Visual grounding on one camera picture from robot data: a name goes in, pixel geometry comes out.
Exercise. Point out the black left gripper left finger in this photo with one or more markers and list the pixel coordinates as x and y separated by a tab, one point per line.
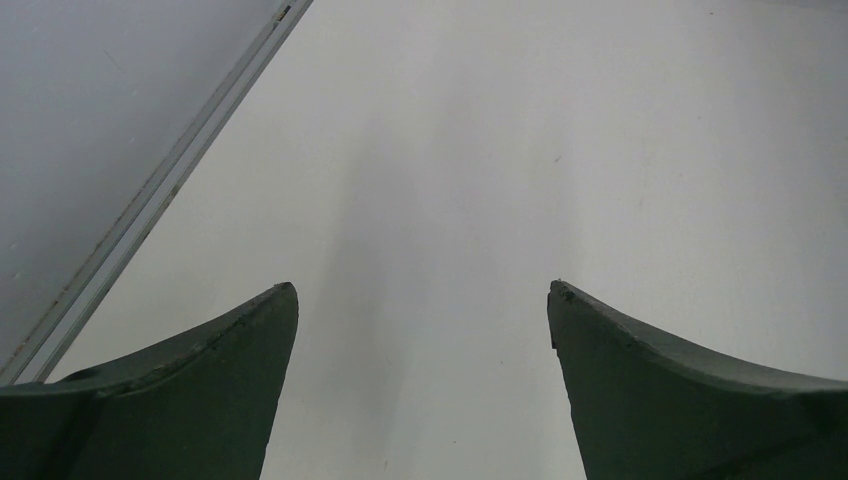
198	405

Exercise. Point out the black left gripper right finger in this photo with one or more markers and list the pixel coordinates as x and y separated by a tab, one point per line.
647	404

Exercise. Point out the aluminium frame left rail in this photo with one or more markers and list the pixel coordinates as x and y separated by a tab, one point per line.
106	109

